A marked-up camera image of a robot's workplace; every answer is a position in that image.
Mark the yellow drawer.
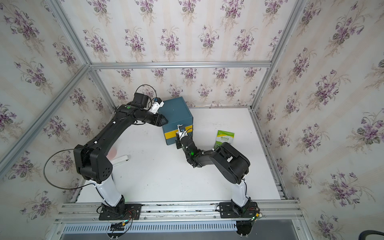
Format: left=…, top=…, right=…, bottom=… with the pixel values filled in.
left=164, top=126, right=193, bottom=140

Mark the teal drawer cabinet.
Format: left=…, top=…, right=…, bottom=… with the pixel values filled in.
left=158, top=97, right=194, bottom=146

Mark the green seed bag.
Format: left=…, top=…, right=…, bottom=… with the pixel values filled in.
left=214, top=130, right=235, bottom=149

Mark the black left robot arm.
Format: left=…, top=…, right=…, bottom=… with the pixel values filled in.
left=73, top=105, right=168, bottom=208

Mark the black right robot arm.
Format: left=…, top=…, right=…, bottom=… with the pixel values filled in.
left=176, top=131, right=251, bottom=214

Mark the white marker pen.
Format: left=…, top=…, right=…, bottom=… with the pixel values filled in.
left=111, top=155, right=130, bottom=167

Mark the pink round sticker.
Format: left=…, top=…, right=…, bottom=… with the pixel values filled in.
left=107, top=148, right=117, bottom=161

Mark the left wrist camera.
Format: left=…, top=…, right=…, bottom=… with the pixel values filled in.
left=149, top=98, right=164, bottom=114

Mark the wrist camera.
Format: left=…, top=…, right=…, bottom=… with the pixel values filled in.
left=177, top=125, right=186, bottom=133
left=149, top=98, right=164, bottom=114

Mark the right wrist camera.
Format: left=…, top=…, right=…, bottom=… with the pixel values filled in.
left=177, top=125, right=186, bottom=133

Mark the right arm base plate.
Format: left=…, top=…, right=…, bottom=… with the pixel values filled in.
left=216, top=201, right=262, bottom=219

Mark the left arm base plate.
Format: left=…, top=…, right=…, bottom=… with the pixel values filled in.
left=97, top=204, right=143, bottom=221

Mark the aluminium mounting rail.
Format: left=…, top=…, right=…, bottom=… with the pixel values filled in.
left=47, top=200, right=313, bottom=240

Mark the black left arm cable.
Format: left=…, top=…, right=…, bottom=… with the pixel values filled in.
left=43, top=148, right=97, bottom=191

